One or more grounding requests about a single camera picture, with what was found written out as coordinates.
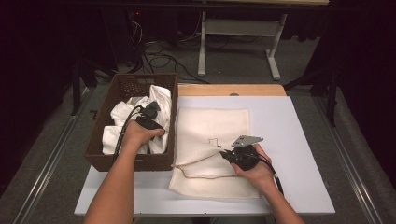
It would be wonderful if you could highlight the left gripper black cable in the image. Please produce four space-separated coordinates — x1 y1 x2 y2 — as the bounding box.
112 105 146 164

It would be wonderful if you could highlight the person's right hand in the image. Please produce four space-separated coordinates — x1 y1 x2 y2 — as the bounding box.
230 143 278 196

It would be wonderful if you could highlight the white metal desk frame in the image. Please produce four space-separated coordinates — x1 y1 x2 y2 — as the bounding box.
197 10 290 81

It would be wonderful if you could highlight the person's left hand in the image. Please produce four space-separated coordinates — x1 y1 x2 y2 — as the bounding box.
121 119 166 154

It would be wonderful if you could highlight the white cloth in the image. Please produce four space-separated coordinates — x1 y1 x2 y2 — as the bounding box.
102 84 173 156

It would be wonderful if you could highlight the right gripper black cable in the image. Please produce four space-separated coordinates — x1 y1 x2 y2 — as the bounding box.
253 154 285 197

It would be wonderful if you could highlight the cream waffle towel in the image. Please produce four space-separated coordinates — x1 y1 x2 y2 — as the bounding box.
168 106 262 200

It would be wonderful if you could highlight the black floor cable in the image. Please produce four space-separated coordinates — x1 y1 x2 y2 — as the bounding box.
141 50 210 85

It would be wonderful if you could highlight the brown woven basket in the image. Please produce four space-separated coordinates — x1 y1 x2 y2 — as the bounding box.
84 73 179 173

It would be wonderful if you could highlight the black metal stand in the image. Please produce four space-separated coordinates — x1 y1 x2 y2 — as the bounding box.
70 57 98 117
282 66 340 128

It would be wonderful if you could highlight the aluminium floor rail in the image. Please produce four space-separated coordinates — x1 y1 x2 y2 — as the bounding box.
11 89 95 224
312 95 389 224

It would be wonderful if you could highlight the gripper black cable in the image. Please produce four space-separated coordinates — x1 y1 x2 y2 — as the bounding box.
253 154 285 197
112 105 146 164

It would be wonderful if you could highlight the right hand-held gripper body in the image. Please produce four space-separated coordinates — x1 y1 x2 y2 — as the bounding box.
229 134 264 172

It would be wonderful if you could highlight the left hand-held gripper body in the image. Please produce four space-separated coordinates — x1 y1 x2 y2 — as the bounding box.
135 100 165 131

